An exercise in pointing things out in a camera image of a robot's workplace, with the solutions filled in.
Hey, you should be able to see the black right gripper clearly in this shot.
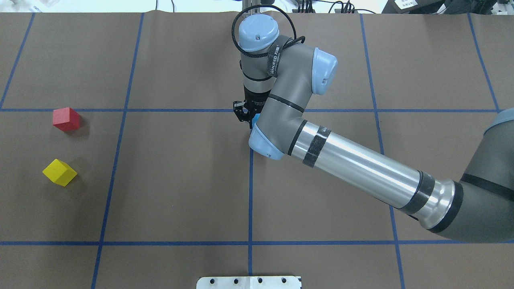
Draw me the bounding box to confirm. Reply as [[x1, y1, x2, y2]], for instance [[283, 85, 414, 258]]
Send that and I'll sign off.
[[243, 88, 269, 121]]

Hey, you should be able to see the blue block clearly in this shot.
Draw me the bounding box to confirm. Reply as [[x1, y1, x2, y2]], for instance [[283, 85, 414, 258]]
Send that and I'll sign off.
[[250, 114, 260, 128]]

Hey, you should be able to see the red block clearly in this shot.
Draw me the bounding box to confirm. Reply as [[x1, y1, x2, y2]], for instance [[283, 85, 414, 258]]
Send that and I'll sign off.
[[53, 107, 81, 132]]

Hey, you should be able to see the yellow block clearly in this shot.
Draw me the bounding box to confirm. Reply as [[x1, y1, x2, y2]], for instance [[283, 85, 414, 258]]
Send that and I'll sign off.
[[42, 159, 78, 187]]

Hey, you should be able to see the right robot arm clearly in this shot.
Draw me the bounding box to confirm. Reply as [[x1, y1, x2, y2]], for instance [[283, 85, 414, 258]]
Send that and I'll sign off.
[[233, 14, 514, 243]]

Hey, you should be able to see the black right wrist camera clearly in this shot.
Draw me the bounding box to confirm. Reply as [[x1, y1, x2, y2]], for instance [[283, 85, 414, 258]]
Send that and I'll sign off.
[[233, 101, 252, 122]]

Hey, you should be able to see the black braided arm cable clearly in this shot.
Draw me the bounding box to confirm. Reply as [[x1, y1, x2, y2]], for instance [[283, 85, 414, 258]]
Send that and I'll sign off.
[[231, 5, 306, 59]]

